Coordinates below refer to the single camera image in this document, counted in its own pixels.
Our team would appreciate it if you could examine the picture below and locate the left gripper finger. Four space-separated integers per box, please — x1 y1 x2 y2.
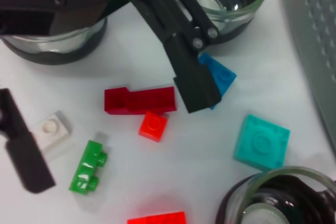
0 89 56 194
123 0 223 114

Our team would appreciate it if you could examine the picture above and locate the glass teacup black holder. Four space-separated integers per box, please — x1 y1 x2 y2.
216 165 336 224
0 0 132 65
167 0 271 45

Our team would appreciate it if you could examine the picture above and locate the blue square toy block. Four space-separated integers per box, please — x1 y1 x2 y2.
198 52 237 111

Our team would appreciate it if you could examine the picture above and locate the white toy block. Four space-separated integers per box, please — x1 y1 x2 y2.
30 110 73 154

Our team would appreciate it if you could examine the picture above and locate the green toy block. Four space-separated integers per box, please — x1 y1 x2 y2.
68 140 109 196

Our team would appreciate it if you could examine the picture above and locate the small red toy block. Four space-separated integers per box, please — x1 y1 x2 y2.
138 111 169 143

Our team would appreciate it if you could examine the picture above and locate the dark red long toy block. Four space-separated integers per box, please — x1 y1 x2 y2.
104 86 177 116

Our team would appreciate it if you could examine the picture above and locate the teal square toy block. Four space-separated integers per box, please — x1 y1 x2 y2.
233 113 291 172

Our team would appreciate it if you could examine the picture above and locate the grey-green perforated storage bin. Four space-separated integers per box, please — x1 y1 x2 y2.
275 0 336 156

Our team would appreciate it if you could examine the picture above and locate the bright red long toy block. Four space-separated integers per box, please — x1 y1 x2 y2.
127 210 187 224

